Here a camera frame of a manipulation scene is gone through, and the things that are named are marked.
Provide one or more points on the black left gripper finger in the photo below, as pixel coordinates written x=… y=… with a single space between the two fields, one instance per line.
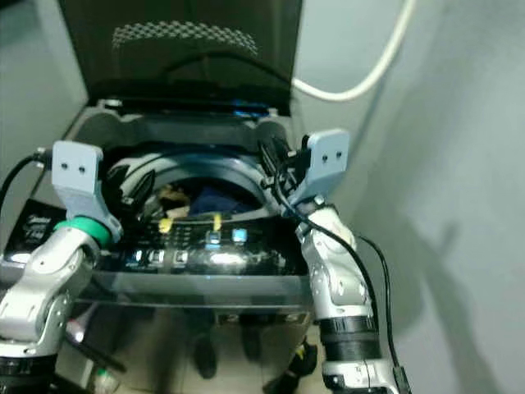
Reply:
x=125 y=179
x=144 y=185

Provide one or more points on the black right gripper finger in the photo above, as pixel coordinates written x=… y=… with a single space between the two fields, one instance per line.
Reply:
x=285 y=153
x=271 y=159

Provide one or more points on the dark navy garment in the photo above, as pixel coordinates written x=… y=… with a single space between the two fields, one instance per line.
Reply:
x=209 y=201

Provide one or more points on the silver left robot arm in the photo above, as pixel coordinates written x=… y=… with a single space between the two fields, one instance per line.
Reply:
x=49 y=287

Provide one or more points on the silver top-load washing machine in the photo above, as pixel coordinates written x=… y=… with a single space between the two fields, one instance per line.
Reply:
x=197 y=287

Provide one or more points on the brown patterned cloth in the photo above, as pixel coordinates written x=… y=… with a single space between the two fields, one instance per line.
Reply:
x=172 y=197

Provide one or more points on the yellow tape piece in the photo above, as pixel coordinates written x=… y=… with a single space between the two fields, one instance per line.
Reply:
x=217 y=222
x=166 y=224

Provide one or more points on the black washer control panel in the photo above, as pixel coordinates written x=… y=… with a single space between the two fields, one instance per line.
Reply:
x=213 y=261

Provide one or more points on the dark tinted washer lid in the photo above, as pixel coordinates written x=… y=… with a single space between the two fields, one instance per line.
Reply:
x=180 y=78

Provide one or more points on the black stand legs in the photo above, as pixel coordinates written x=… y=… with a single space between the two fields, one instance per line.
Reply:
x=102 y=355

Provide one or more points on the clear bottle green cap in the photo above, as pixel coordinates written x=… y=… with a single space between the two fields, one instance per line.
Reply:
x=106 y=381

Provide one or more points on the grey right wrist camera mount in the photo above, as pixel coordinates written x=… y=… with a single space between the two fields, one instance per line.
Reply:
x=330 y=156

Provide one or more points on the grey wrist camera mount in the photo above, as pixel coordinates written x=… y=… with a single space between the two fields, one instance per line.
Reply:
x=78 y=168
x=330 y=156

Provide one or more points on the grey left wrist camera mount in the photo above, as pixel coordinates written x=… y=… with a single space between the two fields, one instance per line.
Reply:
x=78 y=168

